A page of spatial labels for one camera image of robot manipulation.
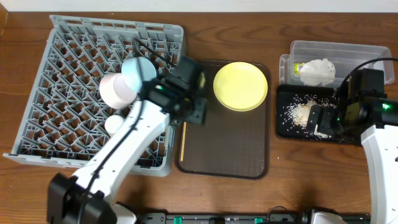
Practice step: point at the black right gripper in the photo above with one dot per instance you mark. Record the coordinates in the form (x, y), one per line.
(326, 112)

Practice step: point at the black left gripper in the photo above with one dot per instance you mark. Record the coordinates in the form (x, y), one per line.
(199, 111)

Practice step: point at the wooden chopstick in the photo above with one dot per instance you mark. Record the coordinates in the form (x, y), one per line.
(183, 141)

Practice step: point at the white paper napkin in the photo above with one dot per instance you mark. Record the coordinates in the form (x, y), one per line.
(317, 72)

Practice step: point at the yellow plate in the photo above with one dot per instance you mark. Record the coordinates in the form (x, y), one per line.
(240, 86)

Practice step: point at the light blue bowl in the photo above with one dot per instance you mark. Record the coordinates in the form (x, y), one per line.
(137, 70)

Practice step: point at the white cup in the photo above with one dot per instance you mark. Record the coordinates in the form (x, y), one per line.
(113, 123)

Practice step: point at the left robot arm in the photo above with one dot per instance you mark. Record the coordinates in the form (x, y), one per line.
(88, 195)

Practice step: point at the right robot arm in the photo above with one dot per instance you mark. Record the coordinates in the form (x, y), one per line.
(369, 122)

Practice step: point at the spilled rice food waste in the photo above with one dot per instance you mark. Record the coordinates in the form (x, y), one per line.
(293, 112)

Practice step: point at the black waste tray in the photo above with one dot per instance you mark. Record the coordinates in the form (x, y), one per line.
(352, 136)

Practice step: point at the brown serving tray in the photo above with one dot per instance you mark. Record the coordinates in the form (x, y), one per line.
(230, 143)

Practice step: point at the clear plastic bin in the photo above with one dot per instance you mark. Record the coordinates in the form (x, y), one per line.
(345, 58)

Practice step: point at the grey plastic dish rack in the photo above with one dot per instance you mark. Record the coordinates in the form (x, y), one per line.
(63, 122)

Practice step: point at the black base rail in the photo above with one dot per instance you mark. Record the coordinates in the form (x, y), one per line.
(278, 214)

